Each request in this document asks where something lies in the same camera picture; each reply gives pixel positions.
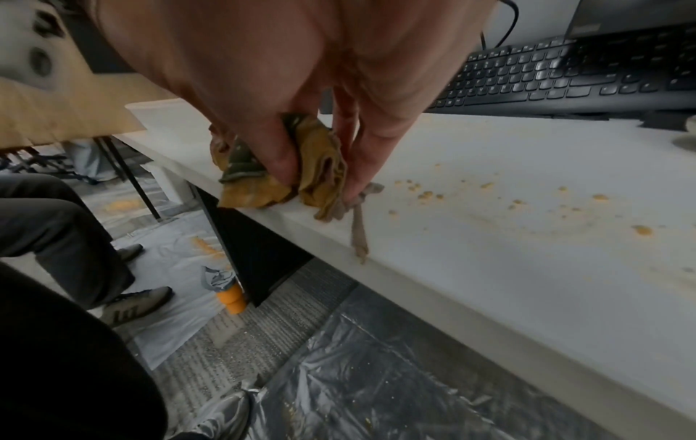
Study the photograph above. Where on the person's right hand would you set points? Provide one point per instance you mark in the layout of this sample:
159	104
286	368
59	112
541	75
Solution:
299	56

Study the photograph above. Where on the person's left hand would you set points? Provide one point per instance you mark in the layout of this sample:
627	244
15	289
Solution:
220	146

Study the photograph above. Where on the yellow and green cleaning cloth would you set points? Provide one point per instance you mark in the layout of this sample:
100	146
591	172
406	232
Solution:
321	172

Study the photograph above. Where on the black keyboard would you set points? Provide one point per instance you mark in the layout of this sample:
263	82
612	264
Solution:
544	77

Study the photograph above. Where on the person's black trousers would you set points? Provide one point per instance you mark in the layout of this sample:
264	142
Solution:
65	365

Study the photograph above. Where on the person's silver right shoe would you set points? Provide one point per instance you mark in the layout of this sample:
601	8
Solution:
217	419

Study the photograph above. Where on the black metal table leg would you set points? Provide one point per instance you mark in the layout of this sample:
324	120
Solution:
130	180

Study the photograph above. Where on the brown cardboard box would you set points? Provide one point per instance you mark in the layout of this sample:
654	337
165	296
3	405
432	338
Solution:
81	111

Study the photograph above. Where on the black office chair base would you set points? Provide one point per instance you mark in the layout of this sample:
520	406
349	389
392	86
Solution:
43	165

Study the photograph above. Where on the white partition panel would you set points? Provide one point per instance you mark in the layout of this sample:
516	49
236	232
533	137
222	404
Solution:
544	21

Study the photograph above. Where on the clear plastic floor sheet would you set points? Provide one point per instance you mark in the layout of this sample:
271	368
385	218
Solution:
380	378

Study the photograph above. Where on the black monitor with red-striped stand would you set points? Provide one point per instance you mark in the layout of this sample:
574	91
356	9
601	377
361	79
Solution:
625	17

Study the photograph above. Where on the scattered yellow crumbs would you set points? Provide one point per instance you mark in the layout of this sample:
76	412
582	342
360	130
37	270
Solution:
641	230

